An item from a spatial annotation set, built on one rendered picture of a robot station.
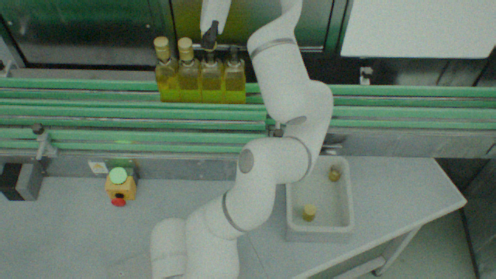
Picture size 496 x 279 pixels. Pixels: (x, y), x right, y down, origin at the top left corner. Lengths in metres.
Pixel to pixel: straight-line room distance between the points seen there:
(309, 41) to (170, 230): 0.65
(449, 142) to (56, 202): 1.12
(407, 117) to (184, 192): 0.65
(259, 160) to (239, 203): 0.09
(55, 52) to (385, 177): 1.04
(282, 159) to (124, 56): 0.80
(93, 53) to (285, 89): 0.83
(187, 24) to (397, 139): 0.66
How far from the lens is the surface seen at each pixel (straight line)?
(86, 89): 1.44
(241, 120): 1.31
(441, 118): 1.41
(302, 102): 0.79
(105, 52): 1.50
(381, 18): 1.31
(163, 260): 0.97
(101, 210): 1.43
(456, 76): 1.61
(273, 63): 0.81
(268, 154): 0.79
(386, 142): 1.43
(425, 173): 1.52
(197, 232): 0.90
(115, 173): 1.35
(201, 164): 1.33
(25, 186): 1.43
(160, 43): 1.18
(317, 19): 1.29
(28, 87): 1.50
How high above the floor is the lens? 2.00
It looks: 58 degrees down
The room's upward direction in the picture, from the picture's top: straight up
